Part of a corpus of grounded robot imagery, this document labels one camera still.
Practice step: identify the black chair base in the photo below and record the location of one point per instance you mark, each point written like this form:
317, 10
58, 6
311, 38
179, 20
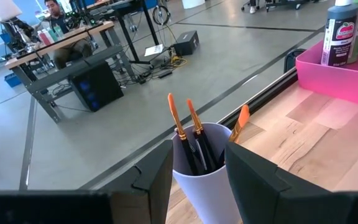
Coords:
291, 4

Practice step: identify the lilac plastic cup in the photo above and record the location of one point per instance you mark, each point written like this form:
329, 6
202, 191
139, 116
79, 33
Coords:
204, 199

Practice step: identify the person's foot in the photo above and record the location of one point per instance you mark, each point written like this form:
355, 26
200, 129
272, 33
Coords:
253, 8

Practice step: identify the pink plastic bin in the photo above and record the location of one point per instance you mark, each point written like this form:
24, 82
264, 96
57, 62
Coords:
337, 81

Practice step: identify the pink background bottle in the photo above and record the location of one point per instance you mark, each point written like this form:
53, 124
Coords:
44, 38

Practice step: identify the black desk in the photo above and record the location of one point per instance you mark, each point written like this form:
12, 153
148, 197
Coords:
135, 4

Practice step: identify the large black paint bottle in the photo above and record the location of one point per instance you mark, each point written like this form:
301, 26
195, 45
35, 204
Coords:
332, 53

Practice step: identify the green background bottle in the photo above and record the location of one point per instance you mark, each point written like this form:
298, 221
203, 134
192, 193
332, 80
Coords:
58, 31

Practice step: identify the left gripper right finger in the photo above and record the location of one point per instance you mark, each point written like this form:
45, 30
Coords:
259, 193

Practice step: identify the person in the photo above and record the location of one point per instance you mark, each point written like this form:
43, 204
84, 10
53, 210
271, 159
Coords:
56, 12

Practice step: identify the black background robot arm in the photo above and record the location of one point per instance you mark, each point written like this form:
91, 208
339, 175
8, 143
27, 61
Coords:
20, 31
82, 12

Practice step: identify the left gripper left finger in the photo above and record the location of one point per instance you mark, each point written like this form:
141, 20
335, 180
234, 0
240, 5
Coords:
157, 168

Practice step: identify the black box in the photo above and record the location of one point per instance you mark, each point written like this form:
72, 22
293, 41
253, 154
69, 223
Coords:
186, 43

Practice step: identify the background wooden work table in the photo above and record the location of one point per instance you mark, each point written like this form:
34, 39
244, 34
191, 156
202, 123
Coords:
73, 35

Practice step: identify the white paper sheet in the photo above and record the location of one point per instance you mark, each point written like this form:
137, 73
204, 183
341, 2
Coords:
154, 50

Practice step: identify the blue floor bin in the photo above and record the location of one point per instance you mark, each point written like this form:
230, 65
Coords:
12, 80

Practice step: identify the black computer tower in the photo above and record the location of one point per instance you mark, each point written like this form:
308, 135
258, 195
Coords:
98, 85

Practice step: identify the black rounded mount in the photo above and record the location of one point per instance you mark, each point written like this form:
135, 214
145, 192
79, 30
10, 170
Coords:
292, 60

